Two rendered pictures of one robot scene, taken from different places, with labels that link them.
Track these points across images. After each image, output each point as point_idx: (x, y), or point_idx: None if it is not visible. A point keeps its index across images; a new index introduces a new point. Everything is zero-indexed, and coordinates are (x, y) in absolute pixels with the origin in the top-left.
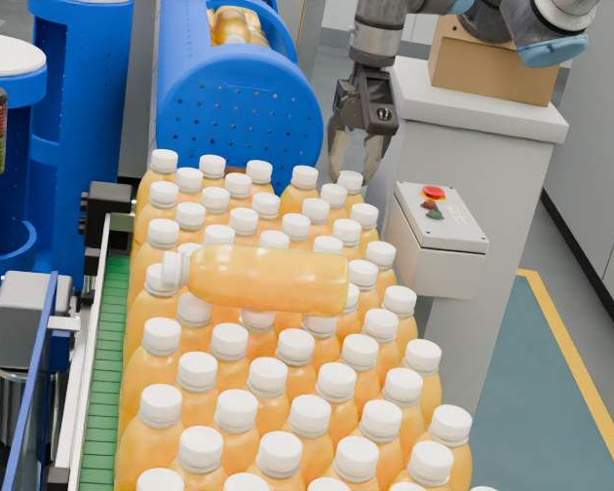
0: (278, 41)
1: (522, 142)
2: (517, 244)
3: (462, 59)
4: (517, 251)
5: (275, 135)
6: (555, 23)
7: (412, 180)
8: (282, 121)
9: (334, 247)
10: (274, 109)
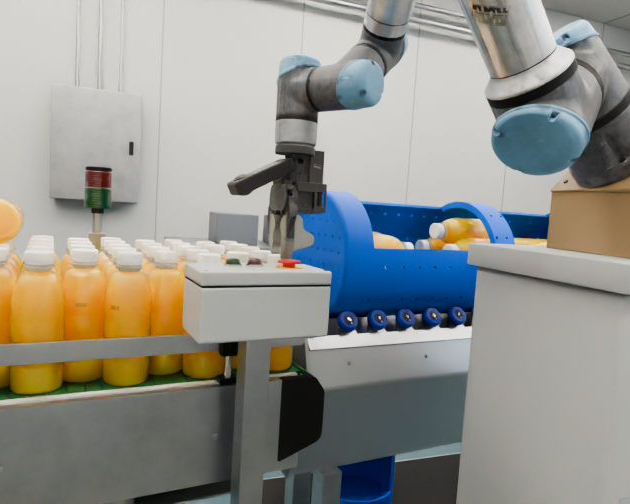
0: None
1: (583, 294)
2: (594, 455)
3: (569, 213)
4: (596, 468)
5: (326, 253)
6: (488, 97)
7: (484, 337)
8: (329, 240)
9: (113, 248)
10: (325, 231)
